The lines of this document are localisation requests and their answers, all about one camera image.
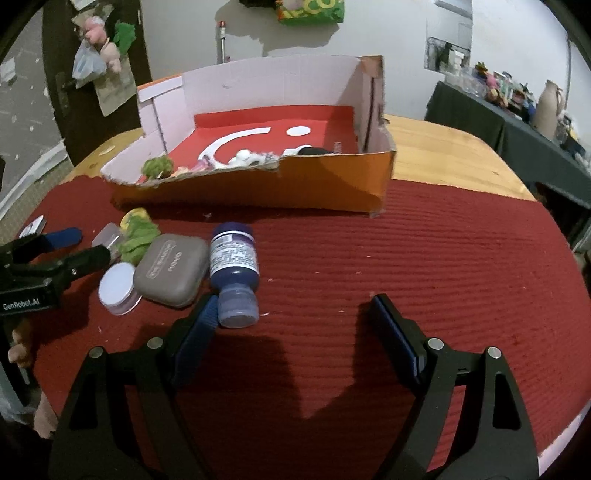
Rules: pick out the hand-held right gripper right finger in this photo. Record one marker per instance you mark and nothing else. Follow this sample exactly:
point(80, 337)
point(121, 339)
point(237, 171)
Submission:
point(397, 332)

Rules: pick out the beige hanging organizer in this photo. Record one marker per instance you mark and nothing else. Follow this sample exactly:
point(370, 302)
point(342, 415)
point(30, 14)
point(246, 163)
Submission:
point(113, 97)

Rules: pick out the white round jar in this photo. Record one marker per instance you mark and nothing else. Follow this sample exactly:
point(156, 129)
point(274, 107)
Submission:
point(117, 284)

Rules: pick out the pink plush toy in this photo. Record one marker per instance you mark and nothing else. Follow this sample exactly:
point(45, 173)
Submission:
point(111, 53)

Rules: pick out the orange cardboard box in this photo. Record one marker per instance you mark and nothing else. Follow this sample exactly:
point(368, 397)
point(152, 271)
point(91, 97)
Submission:
point(300, 184)

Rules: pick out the clear glass cup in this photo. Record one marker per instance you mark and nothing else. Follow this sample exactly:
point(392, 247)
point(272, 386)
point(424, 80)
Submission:
point(471, 83)

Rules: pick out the large green knit scrunchie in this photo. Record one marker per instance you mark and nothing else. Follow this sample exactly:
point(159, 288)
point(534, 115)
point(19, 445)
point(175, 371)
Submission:
point(136, 242)

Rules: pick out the person's left forearm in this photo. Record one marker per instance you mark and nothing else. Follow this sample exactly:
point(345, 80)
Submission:
point(46, 415)

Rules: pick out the green tote bag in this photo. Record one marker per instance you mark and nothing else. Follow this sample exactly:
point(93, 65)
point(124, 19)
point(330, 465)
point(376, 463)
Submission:
point(314, 11)

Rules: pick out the clear plastic small container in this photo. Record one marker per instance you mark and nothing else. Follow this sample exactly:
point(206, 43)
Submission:
point(108, 234)

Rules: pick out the pole with red tip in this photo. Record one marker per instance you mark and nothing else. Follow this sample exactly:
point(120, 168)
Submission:
point(223, 46)

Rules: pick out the dark green covered table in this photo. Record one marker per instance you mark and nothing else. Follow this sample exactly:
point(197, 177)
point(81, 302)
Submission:
point(485, 120)

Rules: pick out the dark blue bottle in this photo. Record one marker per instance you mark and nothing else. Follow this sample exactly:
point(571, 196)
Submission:
point(233, 258)

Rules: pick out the white blue card packet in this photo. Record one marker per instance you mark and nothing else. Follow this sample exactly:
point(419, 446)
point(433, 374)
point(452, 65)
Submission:
point(34, 226)

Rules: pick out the grey eyeshadow case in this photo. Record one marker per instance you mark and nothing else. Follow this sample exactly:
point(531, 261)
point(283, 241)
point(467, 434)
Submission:
point(171, 272)

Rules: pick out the clear plastic bag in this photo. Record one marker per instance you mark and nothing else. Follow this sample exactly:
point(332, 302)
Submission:
point(87, 67)

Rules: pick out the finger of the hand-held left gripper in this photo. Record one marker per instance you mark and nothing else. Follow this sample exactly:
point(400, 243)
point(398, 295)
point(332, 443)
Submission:
point(90, 261)
point(64, 237)

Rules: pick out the red knitted mat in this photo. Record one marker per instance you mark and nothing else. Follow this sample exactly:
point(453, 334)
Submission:
point(369, 254)

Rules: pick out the small pink doll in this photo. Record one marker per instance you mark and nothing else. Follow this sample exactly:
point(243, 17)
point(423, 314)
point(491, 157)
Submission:
point(491, 85)

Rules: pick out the yellow round cap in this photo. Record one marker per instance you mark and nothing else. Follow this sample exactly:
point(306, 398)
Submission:
point(134, 216)

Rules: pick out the white bunny figure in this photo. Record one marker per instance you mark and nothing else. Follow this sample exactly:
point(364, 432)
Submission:
point(240, 158)

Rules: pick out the beige thermos jug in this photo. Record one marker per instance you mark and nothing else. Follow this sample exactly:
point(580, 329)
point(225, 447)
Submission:
point(547, 113)

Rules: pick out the wall mirror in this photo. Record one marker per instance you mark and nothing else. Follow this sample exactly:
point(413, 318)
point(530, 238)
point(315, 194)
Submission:
point(455, 27)

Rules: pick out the pink cloth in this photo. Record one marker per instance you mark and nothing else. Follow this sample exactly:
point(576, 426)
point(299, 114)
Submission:
point(561, 443)

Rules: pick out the green plush toy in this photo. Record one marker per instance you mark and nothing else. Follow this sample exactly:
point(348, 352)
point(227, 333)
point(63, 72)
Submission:
point(124, 34)

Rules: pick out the small green knit scrunchie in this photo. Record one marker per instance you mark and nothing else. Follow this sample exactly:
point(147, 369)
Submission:
point(157, 166)

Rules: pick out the dark brown door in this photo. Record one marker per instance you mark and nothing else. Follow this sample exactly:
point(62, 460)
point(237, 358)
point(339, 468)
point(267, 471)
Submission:
point(134, 69)

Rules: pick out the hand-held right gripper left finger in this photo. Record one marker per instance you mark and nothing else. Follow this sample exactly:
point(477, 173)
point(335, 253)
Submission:
point(198, 332)

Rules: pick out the small pink yellow toy figure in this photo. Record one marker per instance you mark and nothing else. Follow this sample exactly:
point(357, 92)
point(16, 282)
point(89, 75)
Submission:
point(203, 164)

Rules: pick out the person's left hand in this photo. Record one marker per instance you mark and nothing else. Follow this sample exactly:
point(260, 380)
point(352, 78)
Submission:
point(21, 346)

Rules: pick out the black roll with white paper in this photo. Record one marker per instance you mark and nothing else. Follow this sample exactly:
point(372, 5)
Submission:
point(311, 150)

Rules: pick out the white fluffy plush piece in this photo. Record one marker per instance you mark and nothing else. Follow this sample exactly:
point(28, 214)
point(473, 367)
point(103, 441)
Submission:
point(264, 159)

